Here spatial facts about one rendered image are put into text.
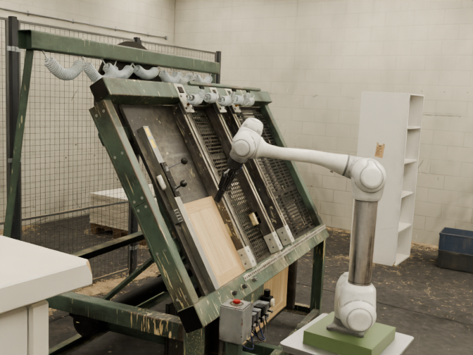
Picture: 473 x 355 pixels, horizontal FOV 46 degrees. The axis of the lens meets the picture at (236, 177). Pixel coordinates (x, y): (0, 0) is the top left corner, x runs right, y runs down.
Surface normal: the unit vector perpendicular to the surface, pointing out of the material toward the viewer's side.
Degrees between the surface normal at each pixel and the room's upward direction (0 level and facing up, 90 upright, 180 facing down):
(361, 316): 95
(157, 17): 90
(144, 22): 90
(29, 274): 0
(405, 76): 90
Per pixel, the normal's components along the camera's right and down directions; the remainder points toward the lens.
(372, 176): -0.09, 0.01
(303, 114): -0.55, 0.09
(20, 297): 0.83, 0.11
